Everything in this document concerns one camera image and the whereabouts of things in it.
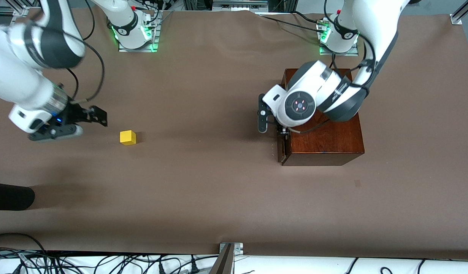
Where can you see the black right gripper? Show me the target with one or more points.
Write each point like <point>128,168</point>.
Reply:
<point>76,113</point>

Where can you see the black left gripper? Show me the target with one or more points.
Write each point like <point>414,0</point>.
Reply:
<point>279,128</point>

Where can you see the yellow wooden block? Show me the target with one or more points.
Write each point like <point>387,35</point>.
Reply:
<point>127,137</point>

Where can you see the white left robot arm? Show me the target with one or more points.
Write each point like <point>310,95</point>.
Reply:
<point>317,91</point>

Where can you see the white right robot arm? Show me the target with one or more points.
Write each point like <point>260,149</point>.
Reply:
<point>21,83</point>

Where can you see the dark red wooden cabinet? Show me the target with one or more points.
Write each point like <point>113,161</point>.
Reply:
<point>325,144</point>

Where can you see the black cylindrical object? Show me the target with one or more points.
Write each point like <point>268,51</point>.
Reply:
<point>9,196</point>

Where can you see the aluminium corner profile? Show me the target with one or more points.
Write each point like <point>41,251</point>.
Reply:
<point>462,13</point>

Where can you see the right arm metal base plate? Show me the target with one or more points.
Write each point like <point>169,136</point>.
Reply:
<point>142,50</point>

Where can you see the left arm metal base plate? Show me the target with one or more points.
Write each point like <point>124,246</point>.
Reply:
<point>338,54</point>

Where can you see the small metal corner bracket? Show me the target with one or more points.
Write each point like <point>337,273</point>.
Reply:
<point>237,249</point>

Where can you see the aluminium frame rail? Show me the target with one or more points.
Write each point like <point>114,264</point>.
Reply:
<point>13,9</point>

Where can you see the aluminium frame structure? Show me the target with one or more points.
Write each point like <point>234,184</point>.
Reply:
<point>237,4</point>

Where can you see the aluminium camera post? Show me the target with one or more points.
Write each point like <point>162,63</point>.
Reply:
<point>223,262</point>

